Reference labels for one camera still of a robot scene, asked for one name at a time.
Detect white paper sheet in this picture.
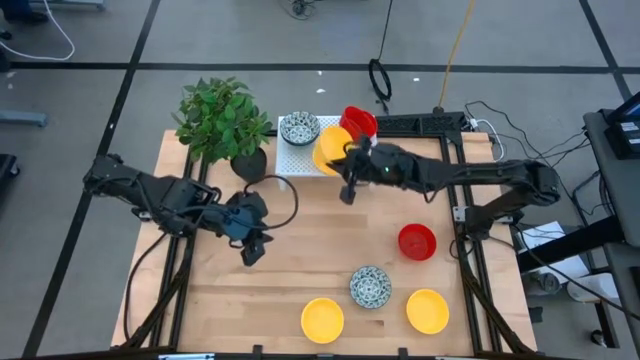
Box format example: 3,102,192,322
519,221,591,281

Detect white power cable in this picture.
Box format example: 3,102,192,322
467,117,505,165

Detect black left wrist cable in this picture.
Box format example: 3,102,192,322
243,174,300,232

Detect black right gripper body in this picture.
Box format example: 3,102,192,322
339,135,401,205

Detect black device on desk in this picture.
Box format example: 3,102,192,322
602,91,640,161

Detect white perforated metal rack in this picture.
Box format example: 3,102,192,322
274,115,380,181

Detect yellow hanging cable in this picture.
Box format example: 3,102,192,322
437,0,476,114

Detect black aluminium table frame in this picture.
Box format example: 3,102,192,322
117,111,541,360

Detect yellow mini bowl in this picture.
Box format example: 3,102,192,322
318,124,356,164
311,139,344,178
300,297,346,345
405,288,451,335

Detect green potted plant black pot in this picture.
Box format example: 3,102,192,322
172,76,274,185

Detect grey side desk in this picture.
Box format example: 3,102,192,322
582,110,640,251

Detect black desk leg beam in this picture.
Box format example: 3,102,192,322
517,214,626,274

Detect white floor cable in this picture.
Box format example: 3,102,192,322
0,0,76,63

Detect grey desk foot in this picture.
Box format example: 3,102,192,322
0,110,49,128

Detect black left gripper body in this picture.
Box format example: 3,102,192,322
219,191,269,268

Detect black hanging coiled cable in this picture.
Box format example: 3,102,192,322
367,0,395,115

